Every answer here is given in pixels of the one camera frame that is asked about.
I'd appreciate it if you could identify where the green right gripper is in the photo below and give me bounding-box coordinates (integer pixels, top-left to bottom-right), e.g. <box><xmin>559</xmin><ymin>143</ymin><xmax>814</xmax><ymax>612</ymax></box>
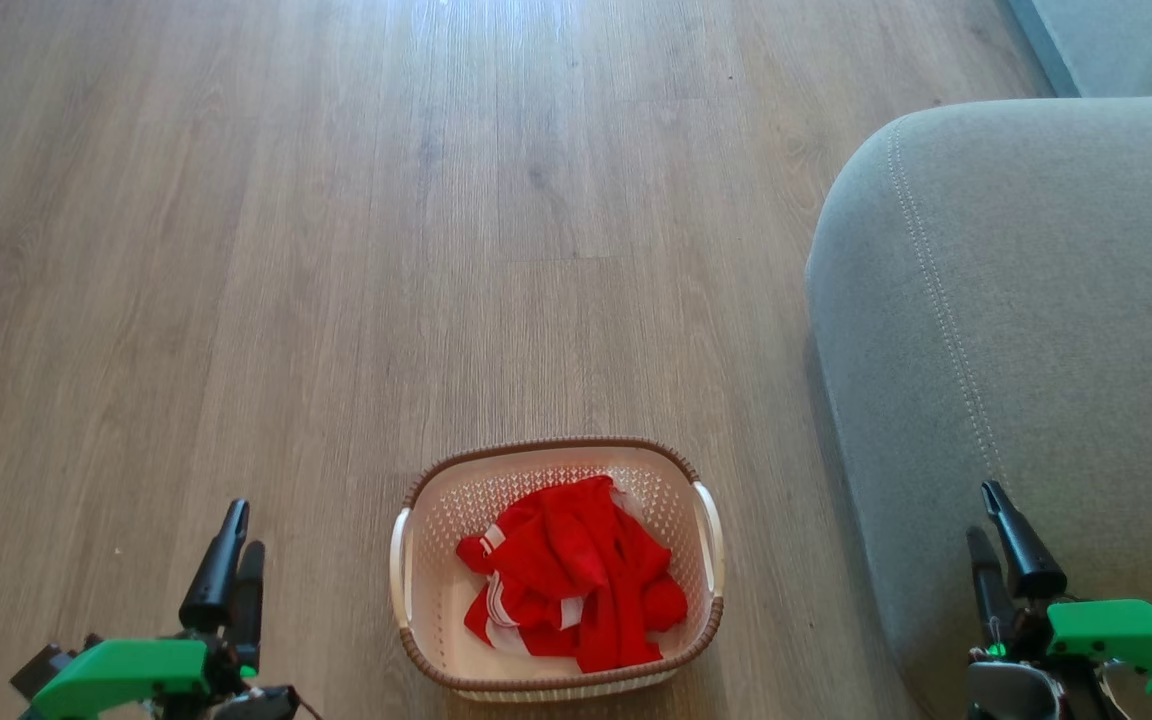
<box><xmin>967</xmin><ymin>481</ymin><xmax>1152</xmax><ymax>703</ymax></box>

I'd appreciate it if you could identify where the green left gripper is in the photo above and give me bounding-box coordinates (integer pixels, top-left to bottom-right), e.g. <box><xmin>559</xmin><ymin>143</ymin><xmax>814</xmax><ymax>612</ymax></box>
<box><xmin>31</xmin><ymin>499</ymin><xmax>265</xmax><ymax>720</ymax></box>

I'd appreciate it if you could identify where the red basketball jersey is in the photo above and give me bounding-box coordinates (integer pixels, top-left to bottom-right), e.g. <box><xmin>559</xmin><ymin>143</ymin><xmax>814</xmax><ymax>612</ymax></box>
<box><xmin>455</xmin><ymin>475</ymin><xmax>689</xmax><ymax>674</ymax></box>

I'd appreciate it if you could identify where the grey and yellow sofa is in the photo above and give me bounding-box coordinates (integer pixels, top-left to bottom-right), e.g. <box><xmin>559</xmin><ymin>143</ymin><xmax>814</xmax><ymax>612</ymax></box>
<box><xmin>804</xmin><ymin>0</ymin><xmax>1152</xmax><ymax>720</ymax></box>

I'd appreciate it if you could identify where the cream plastic laundry basket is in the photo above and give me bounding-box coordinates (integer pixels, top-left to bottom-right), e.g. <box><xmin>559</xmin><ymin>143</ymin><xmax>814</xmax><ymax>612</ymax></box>
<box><xmin>389</xmin><ymin>436</ymin><xmax>727</xmax><ymax>703</ymax></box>

